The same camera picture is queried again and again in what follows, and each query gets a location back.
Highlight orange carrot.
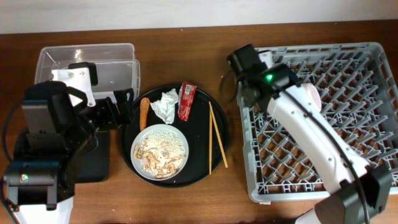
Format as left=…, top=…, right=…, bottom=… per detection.
left=139, top=97, right=150, bottom=131

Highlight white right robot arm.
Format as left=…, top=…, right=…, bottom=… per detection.
left=227, top=44, right=392, bottom=223

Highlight black rectangular bin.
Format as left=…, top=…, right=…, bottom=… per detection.
left=6, top=128, right=110, bottom=187

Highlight red snack wrapper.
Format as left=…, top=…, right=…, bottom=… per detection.
left=178, top=82, right=197, bottom=121

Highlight grey dishwasher rack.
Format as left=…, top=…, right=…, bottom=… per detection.
left=236, top=42, right=397, bottom=204

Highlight wooden chopstick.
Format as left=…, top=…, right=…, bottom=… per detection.
left=209, top=102, right=228, bottom=168
left=209, top=102, right=213, bottom=175

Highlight grey plate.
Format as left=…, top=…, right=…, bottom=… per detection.
left=131, top=124, right=189, bottom=181

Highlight round black tray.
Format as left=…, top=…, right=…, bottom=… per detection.
left=119, top=84, right=229, bottom=188

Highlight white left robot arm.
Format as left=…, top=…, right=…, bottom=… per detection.
left=1, top=62, right=134, bottom=223

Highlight clear plastic bin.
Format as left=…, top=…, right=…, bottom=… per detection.
left=35, top=43, right=141, bottom=103

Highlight pink bowl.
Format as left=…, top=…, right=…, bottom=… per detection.
left=300, top=83, right=322, bottom=113

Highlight white tissue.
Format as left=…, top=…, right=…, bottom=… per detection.
left=150, top=88, right=178, bottom=124

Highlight rice and peanut shells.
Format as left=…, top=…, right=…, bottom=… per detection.
left=132, top=129, right=187, bottom=180

